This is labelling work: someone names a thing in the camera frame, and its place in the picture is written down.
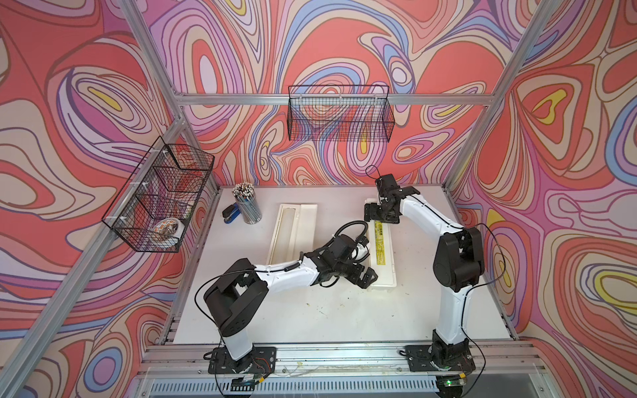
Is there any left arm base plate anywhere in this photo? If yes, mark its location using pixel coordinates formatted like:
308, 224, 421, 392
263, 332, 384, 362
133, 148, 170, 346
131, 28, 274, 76
203, 346, 277, 375

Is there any white wrap dispenser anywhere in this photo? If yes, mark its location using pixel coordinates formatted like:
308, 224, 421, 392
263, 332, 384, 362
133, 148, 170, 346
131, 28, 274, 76
267, 203, 318, 265
364, 221, 397, 290

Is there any left wire basket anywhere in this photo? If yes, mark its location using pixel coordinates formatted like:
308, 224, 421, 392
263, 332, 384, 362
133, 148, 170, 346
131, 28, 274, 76
101, 138, 215, 253

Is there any tape roll in basket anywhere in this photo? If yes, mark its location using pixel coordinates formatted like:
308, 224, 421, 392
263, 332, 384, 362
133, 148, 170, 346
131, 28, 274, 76
150, 217, 185, 248

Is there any wire basket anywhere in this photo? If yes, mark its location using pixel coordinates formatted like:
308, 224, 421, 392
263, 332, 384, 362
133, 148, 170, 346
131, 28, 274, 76
101, 138, 215, 253
287, 83, 395, 143

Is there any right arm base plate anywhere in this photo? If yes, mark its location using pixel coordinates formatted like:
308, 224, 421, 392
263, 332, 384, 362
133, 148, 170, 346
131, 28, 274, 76
400, 342, 476, 374

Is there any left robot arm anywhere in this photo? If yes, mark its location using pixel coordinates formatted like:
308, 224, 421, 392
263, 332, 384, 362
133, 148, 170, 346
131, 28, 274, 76
194, 220, 378, 363

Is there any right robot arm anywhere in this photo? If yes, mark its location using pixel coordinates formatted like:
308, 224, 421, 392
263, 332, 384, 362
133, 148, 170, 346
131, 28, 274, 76
364, 174, 485, 371

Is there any pencil cup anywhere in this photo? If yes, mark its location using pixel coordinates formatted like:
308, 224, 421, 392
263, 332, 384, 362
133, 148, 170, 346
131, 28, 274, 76
232, 182, 262, 225

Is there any blue stapler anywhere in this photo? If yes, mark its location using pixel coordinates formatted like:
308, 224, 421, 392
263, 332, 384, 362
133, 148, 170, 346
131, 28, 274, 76
222, 203, 241, 224

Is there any back wire basket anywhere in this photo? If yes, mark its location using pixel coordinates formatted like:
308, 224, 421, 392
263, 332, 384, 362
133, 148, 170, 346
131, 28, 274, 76
287, 83, 395, 143

